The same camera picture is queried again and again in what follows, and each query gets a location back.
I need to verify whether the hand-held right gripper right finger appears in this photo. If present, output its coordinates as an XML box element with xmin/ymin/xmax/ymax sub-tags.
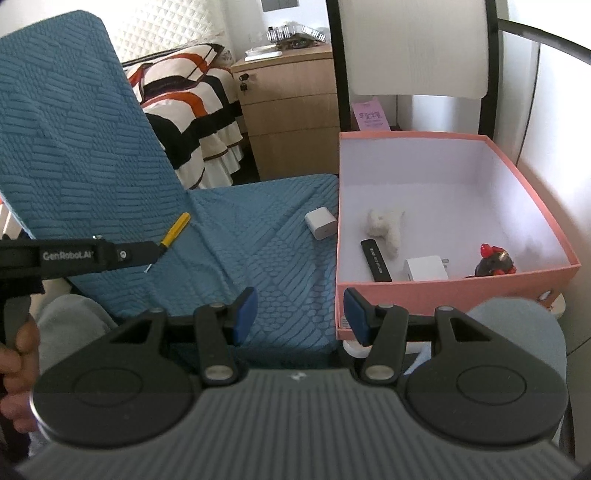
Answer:
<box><xmin>344</xmin><ymin>287</ymin><xmax>509</xmax><ymax>386</ymax></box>

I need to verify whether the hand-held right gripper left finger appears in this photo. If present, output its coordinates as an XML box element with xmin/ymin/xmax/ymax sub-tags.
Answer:
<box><xmin>97</xmin><ymin>287</ymin><xmax>258</xmax><ymax>387</ymax></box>

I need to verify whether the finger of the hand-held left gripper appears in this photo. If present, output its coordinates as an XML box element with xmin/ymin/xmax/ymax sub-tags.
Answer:
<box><xmin>107</xmin><ymin>240</ymin><xmax>162</xmax><ymax>273</ymax></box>

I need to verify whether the yellow handled screwdriver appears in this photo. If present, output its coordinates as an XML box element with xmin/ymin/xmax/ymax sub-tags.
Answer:
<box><xmin>144</xmin><ymin>212</ymin><xmax>191</xmax><ymax>274</ymax></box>

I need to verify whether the black stick lighter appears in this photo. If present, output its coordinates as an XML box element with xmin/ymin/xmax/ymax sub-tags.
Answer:
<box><xmin>360</xmin><ymin>239</ymin><xmax>393</xmax><ymax>283</ymax></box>

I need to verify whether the white charger block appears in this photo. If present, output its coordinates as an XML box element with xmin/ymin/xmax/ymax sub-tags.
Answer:
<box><xmin>403</xmin><ymin>255</ymin><xmax>451</xmax><ymax>282</ymax></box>
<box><xmin>305</xmin><ymin>208</ymin><xmax>339</xmax><ymax>241</ymax></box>

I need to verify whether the white plush toy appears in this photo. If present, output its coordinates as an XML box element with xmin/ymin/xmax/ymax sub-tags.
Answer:
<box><xmin>367</xmin><ymin>209</ymin><xmax>406</xmax><ymax>257</ymax></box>

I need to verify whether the pink cardboard box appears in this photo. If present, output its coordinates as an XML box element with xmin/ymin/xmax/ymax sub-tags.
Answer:
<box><xmin>335</xmin><ymin>130</ymin><xmax>581</xmax><ymax>342</ymax></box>

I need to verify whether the red and black plush toy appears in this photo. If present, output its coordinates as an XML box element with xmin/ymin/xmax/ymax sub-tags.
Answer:
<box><xmin>464</xmin><ymin>244</ymin><xmax>518</xmax><ymax>278</ymax></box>

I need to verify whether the person's left hand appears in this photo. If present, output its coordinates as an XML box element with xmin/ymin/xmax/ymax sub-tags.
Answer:
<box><xmin>0</xmin><ymin>316</ymin><xmax>41</xmax><ymax>435</ymax></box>

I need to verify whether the person's left leg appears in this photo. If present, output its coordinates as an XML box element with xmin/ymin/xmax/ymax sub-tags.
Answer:
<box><xmin>36</xmin><ymin>293</ymin><xmax>125</xmax><ymax>374</ymax></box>

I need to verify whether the textured blue blanket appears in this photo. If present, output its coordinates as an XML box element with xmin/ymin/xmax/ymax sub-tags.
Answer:
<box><xmin>0</xmin><ymin>10</ymin><xmax>340</xmax><ymax>365</ymax></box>

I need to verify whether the striped bed quilt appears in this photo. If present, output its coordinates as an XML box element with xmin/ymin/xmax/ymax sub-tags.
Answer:
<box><xmin>122</xmin><ymin>60</ymin><xmax>245</xmax><ymax>190</ymax></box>

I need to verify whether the pink paper bag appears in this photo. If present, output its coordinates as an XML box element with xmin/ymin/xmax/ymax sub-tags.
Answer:
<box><xmin>352</xmin><ymin>97</ymin><xmax>389</xmax><ymax>132</ymax></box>

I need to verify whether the wooden nightstand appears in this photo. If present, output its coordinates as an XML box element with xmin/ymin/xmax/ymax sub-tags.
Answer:
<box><xmin>230</xmin><ymin>42</ymin><xmax>342</xmax><ymax>182</ymax></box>

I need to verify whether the striped pillow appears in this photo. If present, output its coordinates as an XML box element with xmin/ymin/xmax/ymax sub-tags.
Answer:
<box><xmin>124</xmin><ymin>43</ymin><xmax>232</xmax><ymax>79</ymax></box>

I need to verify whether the white quilted headboard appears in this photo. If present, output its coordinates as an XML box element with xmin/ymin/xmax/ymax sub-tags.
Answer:
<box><xmin>111</xmin><ymin>0</ymin><xmax>232</xmax><ymax>63</ymax></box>

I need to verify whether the white long remote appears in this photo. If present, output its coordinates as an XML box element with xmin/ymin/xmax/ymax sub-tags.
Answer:
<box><xmin>244</xmin><ymin>46</ymin><xmax>283</xmax><ymax>63</ymax></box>

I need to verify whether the white chair with black frame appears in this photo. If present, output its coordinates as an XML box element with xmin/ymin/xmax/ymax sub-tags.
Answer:
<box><xmin>325</xmin><ymin>0</ymin><xmax>568</xmax><ymax>361</ymax></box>

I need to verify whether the dark curved metal rail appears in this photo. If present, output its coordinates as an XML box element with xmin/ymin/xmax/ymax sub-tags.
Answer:
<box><xmin>498</xmin><ymin>18</ymin><xmax>591</xmax><ymax>66</ymax></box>

